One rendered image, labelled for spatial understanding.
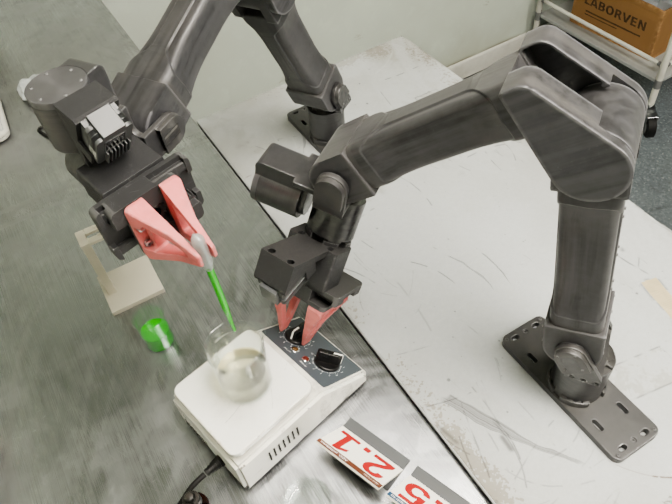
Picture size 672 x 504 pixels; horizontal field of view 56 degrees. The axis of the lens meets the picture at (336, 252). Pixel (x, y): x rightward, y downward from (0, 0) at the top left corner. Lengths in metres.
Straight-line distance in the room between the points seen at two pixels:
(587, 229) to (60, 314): 0.73
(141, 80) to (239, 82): 1.56
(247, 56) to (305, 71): 1.26
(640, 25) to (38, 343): 2.33
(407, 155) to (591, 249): 0.19
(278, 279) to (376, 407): 0.24
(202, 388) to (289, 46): 0.48
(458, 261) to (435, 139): 0.40
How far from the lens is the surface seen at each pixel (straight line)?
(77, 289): 1.04
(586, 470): 0.82
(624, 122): 0.55
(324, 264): 0.71
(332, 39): 2.39
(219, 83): 2.24
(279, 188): 0.72
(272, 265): 0.66
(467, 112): 0.55
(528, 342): 0.87
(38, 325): 1.02
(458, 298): 0.91
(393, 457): 0.79
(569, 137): 0.52
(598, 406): 0.84
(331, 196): 0.65
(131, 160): 0.63
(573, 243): 0.63
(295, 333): 0.80
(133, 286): 0.99
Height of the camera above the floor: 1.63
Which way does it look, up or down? 49 degrees down
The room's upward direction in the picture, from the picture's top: 7 degrees counter-clockwise
